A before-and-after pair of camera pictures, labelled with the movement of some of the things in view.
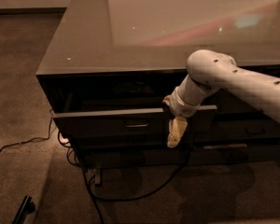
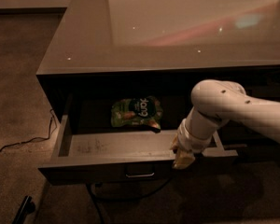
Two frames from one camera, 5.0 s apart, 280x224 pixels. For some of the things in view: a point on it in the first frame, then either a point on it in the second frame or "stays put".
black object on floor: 27,207 stays put
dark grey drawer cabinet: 119,50 stays put
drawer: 133,123 -> 130,157
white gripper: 181,105 -> 191,141
